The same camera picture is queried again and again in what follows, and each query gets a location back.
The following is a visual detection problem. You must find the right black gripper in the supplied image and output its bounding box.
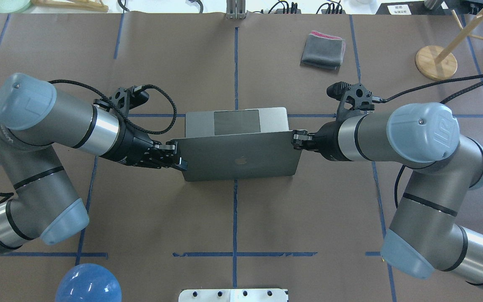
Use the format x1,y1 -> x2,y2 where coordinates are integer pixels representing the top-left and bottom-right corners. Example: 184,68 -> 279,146
291,121 -> 345,162

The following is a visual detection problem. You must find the grey laptop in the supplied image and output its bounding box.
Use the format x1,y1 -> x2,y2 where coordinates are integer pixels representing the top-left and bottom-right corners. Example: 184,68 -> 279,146
174,107 -> 301,182

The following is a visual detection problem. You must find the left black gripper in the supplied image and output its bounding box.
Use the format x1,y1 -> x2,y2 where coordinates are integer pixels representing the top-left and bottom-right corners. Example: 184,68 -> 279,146
100,122 -> 188,172

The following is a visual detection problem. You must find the folded grey cloth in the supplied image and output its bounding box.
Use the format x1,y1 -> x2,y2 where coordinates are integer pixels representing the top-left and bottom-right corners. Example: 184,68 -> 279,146
301,31 -> 345,70

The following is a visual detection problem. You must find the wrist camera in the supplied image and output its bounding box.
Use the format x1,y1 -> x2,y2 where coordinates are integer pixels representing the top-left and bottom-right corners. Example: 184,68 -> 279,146
93,86 -> 150,115
326,81 -> 374,122

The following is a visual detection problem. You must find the wooden stand round base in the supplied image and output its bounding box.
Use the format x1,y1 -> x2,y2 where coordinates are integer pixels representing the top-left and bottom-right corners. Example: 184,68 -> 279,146
415,0 -> 483,81

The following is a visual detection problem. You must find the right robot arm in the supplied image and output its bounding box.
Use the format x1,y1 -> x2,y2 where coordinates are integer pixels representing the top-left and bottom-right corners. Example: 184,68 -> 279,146
291,102 -> 483,290

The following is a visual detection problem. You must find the wooden rack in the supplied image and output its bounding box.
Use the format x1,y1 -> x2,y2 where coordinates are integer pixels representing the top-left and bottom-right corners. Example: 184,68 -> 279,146
30,0 -> 109,13

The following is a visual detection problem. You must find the braided cable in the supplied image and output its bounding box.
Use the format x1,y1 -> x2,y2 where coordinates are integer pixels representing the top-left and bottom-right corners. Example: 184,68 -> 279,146
371,69 -> 483,210
0,80 -> 178,198

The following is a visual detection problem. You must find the metal camera post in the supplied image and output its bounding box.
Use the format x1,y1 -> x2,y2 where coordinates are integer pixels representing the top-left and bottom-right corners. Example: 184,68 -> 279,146
226,0 -> 247,20

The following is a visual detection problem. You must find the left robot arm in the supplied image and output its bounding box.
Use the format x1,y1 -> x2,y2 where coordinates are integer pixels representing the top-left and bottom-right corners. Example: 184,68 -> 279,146
0,73 -> 187,256

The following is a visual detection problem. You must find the blue desk lamp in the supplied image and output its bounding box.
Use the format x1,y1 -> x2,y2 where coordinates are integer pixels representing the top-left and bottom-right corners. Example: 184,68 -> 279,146
55,263 -> 122,302

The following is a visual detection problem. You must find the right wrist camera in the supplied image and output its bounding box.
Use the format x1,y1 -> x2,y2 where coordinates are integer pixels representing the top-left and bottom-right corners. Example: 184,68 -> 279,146
326,81 -> 374,122

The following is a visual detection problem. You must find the white label sign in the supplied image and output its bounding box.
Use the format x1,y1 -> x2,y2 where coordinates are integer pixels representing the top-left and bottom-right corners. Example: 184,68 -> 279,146
387,4 -> 412,16

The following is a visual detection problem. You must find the green tape roll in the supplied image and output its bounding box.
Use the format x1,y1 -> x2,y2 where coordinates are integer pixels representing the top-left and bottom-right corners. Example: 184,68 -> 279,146
0,0 -> 32,13

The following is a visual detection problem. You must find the right braided cable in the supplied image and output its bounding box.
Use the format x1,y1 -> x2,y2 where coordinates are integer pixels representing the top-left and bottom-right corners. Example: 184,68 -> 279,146
371,69 -> 483,210

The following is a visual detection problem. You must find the left braided cable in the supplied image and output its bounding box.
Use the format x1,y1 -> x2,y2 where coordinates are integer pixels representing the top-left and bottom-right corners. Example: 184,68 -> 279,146
0,80 -> 178,198

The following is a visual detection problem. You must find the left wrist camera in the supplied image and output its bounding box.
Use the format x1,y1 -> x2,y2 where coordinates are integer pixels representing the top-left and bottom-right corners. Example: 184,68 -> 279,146
93,86 -> 150,115

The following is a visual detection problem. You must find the black cable bundle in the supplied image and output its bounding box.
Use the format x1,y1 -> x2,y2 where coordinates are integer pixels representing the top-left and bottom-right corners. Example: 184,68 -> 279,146
261,1 -> 344,15

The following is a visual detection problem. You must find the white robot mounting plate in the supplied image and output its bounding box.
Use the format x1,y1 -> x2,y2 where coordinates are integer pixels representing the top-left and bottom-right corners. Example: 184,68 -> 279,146
178,288 -> 289,302

